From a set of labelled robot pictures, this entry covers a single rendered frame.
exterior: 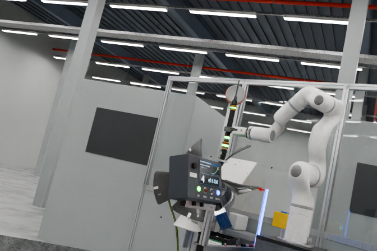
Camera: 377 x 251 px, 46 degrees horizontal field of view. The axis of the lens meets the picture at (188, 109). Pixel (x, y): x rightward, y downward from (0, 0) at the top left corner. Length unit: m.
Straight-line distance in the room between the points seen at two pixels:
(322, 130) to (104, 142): 3.36
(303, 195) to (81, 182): 3.49
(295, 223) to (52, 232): 3.73
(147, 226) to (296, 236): 1.95
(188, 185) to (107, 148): 3.46
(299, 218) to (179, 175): 0.77
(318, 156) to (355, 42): 5.05
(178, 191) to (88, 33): 7.35
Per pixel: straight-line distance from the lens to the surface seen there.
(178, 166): 1.94
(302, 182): 2.38
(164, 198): 2.91
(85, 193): 5.39
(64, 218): 5.54
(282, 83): 3.56
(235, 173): 3.16
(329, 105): 2.42
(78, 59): 8.99
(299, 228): 2.42
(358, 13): 7.59
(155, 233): 4.03
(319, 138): 2.44
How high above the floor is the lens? 1.16
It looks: 8 degrees up
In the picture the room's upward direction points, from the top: 13 degrees clockwise
